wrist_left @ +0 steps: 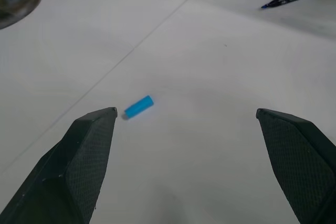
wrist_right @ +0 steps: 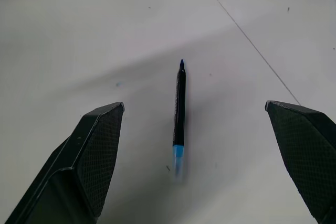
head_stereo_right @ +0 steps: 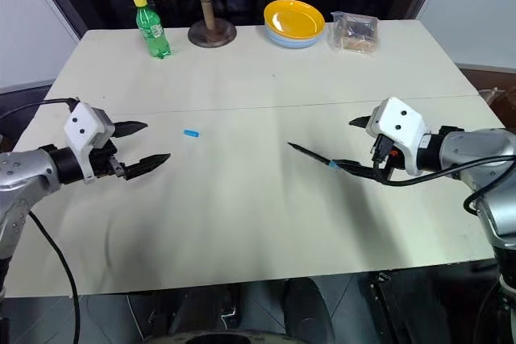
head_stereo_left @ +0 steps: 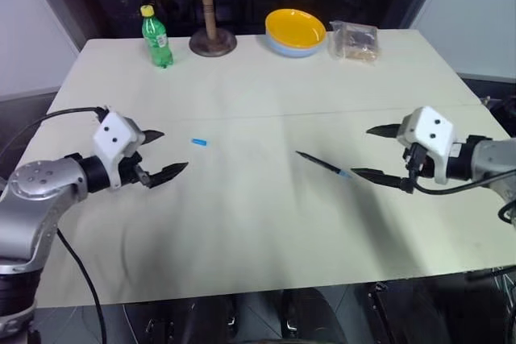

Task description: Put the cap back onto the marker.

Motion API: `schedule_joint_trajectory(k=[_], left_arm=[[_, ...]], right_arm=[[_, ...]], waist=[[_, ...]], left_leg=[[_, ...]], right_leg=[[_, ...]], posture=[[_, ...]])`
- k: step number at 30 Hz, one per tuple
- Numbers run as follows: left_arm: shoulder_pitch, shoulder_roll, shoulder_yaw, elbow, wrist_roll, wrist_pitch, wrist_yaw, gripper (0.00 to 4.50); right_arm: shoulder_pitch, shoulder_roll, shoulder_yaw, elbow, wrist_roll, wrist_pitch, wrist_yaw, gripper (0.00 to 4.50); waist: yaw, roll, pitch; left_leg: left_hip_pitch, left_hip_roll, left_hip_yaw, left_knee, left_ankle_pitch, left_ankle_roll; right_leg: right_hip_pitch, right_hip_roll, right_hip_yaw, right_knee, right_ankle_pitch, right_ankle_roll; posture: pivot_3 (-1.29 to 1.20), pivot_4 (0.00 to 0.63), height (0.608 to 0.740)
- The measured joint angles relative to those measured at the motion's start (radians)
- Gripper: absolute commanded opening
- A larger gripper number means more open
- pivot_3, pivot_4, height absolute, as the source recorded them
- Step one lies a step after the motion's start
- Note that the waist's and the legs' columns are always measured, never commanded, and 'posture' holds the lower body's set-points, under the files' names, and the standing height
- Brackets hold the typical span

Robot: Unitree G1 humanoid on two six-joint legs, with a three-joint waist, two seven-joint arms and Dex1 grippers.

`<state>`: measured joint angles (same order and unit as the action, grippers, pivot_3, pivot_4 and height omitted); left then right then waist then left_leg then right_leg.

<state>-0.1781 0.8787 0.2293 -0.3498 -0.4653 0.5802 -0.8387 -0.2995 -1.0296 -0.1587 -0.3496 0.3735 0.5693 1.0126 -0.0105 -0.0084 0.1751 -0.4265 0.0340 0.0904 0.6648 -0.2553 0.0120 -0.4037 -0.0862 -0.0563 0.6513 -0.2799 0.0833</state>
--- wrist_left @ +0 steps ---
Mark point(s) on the blue pen cap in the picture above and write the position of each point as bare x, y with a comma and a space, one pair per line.
138, 106

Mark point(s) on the round grey metal base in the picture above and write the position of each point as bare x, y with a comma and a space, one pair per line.
15, 2

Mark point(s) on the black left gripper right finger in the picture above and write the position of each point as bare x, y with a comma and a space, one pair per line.
302, 161

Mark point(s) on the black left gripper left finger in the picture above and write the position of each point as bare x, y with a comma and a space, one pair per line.
65, 166

